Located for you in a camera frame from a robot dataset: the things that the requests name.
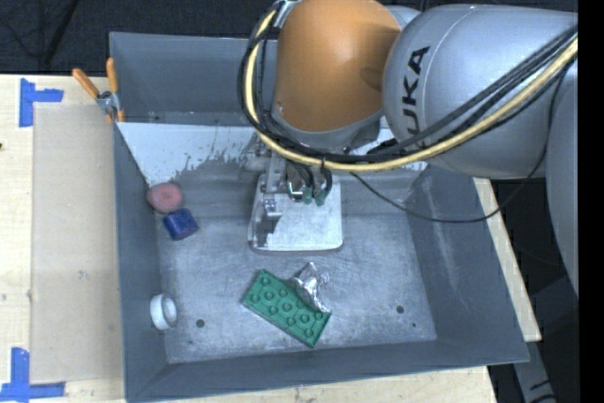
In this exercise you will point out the dark green flat block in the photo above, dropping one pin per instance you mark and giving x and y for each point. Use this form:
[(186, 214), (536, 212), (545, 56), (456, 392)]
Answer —
[(278, 302)]

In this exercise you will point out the white flat rectangular plate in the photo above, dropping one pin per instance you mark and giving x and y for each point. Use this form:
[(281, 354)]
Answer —
[(311, 226)]

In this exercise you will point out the blue small block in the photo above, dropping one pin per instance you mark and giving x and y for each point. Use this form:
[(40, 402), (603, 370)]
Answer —
[(180, 224)]

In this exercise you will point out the grey metal bin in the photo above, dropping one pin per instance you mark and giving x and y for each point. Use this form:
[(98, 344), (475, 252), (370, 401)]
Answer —
[(377, 278)]

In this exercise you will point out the brown cardboard board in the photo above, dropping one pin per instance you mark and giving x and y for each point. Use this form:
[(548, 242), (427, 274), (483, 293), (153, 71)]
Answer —
[(71, 250)]

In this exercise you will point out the pink round toy food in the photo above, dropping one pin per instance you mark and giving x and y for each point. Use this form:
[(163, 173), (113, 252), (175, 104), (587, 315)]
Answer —
[(164, 196)]

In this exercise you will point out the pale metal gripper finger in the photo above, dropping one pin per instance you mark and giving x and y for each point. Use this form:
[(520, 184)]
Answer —
[(258, 229), (271, 214)]

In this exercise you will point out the crumpled silver foil wrapper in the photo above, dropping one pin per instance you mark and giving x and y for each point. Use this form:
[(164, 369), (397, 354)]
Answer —
[(309, 288)]

